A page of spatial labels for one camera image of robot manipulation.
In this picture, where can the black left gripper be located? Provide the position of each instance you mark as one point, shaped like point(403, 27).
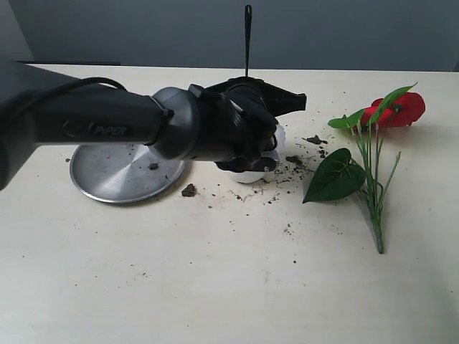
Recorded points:
point(239, 110)

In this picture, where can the white scalloped plastic pot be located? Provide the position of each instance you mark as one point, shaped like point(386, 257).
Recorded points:
point(251, 177)

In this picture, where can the steel spoon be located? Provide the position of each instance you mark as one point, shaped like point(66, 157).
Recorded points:
point(248, 27)

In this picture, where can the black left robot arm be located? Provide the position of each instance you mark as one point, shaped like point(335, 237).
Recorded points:
point(40, 107)

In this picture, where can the artificial red flower plant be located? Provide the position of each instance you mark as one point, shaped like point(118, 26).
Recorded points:
point(339, 175)

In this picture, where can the soil clump near flower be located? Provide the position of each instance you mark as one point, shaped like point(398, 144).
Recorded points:
point(315, 140)

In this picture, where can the soil clump near plate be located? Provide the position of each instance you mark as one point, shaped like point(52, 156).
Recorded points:
point(189, 191)

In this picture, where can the round steel plate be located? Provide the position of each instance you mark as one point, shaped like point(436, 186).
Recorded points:
point(119, 174)

